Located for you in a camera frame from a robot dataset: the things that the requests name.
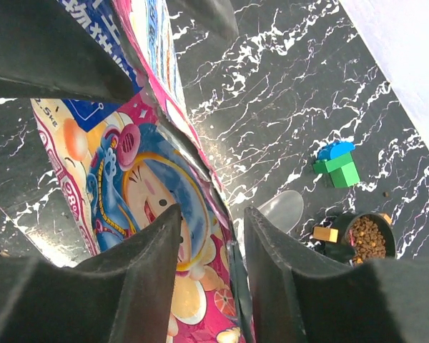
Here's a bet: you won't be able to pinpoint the blue green toy blocks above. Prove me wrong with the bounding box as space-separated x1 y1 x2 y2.
312 141 360 189

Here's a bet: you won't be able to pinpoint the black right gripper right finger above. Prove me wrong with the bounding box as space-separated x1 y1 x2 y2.
244 207 429 342

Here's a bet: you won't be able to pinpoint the black bowl with logo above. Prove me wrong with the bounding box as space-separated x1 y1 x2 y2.
312 212 396 265

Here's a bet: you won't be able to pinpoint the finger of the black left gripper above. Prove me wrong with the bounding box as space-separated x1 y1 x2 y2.
169 0 239 39
0 1 134 104

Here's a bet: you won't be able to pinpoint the pink pet food bag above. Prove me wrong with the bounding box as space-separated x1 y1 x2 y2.
31 1 255 342

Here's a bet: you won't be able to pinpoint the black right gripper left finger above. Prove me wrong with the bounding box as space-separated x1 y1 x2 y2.
0 204 182 342

